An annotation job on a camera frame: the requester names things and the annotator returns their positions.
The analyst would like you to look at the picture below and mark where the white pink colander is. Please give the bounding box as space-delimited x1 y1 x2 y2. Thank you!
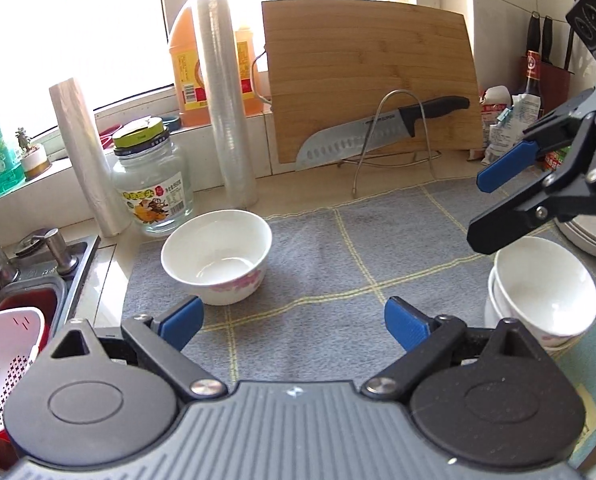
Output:
0 307 45 441

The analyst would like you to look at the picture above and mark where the red white food packet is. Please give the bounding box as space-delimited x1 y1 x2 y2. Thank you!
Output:
480 86 512 148

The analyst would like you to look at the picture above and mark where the dark soy sauce bottle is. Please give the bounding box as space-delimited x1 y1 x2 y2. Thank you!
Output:
522 11 544 117

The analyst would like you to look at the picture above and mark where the kitchen knife black handle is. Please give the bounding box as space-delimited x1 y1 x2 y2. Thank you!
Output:
295 96 470 170

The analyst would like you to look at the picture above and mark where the glass jar green lid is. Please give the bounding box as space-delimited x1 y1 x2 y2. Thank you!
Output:
112 116 194 237

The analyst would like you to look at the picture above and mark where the short plastic wrap roll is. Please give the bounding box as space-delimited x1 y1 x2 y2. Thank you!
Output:
50 78 131 237

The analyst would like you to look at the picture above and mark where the tall plastic wrap roll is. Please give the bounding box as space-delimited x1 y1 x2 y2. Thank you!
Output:
194 0 258 209

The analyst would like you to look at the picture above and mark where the sink soap dispenser knob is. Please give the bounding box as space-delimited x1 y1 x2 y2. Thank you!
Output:
14 228 79 275

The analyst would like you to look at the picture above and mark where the orange oil bottle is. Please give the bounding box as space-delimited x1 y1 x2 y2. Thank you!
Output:
169 0 269 127

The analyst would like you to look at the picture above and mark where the crumpled white food bag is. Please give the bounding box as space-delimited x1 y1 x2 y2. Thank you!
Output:
482 93 542 166

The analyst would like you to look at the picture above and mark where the green lid red tub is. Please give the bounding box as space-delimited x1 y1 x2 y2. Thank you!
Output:
543 146 570 171

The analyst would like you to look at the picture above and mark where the bamboo cutting board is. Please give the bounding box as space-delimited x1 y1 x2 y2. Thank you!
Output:
262 0 482 164

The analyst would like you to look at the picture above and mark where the steel sink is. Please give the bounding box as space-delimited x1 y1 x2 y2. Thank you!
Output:
0 231 102 470

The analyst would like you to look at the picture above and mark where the metal wire rack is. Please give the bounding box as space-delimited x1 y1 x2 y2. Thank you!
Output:
343 89 447 198

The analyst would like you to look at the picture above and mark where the small potted plant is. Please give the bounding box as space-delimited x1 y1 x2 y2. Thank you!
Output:
15 128 52 181

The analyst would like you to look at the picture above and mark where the red knife block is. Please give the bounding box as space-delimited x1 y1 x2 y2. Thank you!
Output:
519 12 576 116

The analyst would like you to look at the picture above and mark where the grey checked table mat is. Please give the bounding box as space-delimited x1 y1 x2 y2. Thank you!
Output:
121 174 596 386

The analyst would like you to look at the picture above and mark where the white floral bowl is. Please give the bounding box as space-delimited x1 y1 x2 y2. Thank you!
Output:
484 236 596 353
160 209 273 307

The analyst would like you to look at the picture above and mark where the stack of white plates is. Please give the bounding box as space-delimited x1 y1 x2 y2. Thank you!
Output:
555 216 596 257

